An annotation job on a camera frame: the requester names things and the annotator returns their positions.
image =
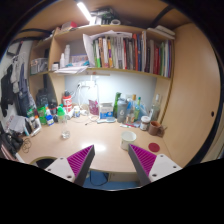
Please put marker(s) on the white paper cup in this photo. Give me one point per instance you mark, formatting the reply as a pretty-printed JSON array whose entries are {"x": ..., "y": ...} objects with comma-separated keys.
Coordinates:
[{"x": 127, "y": 138}]

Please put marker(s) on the wooden shelf unit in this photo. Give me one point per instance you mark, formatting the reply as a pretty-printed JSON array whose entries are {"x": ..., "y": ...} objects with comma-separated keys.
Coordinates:
[{"x": 54, "y": 47}]

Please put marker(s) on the green tall package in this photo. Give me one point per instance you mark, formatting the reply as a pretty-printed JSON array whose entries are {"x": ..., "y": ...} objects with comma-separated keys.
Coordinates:
[{"x": 115, "y": 108}]

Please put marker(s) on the round red coaster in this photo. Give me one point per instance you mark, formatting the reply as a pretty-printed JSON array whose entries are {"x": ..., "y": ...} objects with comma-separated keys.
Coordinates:
[{"x": 154, "y": 147}]

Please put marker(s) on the red canister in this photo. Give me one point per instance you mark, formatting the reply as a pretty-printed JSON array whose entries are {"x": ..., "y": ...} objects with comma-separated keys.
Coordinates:
[{"x": 67, "y": 101}]

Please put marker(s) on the stack of papers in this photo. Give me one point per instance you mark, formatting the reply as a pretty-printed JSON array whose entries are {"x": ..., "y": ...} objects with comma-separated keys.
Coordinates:
[{"x": 71, "y": 70}]

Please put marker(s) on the white bottle on shelf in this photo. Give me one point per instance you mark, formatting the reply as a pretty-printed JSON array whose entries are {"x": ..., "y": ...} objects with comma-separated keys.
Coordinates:
[{"x": 67, "y": 54}]

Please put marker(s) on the hanging dark clothes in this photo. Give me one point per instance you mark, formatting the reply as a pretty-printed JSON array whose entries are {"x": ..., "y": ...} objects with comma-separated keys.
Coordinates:
[{"x": 14, "y": 86}]

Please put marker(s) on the blue white tissue box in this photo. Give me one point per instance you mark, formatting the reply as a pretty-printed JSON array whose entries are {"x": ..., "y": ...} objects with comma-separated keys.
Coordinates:
[{"x": 105, "y": 110}]

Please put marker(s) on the brown ceramic mug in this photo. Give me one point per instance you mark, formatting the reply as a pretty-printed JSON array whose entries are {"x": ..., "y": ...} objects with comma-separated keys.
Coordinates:
[{"x": 156, "y": 129}]

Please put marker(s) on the jar with white lid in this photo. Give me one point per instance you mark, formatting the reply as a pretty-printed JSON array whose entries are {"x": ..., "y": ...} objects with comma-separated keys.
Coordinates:
[{"x": 145, "y": 120}]

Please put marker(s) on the clear glass bottle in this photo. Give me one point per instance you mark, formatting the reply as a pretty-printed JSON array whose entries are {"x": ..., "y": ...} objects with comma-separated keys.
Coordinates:
[{"x": 155, "y": 108}]

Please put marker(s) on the pink pouch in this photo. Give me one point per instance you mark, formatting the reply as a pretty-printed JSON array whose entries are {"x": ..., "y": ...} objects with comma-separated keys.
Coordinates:
[{"x": 93, "y": 107}]

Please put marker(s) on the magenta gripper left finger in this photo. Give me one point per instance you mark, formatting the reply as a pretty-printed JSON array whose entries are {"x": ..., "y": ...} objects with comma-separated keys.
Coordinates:
[{"x": 75, "y": 167}]

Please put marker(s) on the clear drinking glass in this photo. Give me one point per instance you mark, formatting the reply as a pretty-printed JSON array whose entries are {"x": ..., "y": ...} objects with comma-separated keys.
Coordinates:
[{"x": 65, "y": 133}]

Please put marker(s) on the row of books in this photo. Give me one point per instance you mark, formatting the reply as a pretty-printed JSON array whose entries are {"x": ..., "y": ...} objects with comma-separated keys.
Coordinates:
[{"x": 130, "y": 51}]

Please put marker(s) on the fluorescent light tube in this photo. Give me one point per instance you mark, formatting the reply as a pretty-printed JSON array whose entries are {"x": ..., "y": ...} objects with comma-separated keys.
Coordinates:
[{"x": 84, "y": 10}]

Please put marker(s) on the grey water bottle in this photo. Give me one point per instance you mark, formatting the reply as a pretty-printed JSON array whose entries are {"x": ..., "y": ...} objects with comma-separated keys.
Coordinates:
[{"x": 122, "y": 109}]

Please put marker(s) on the green glass bottle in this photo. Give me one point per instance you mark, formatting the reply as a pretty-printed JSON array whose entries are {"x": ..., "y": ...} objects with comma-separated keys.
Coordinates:
[{"x": 137, "y": 109}]

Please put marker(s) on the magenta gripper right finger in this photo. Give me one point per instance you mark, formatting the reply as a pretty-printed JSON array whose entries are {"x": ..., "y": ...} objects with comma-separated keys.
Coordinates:
[{"x": 151, "y": 167}]

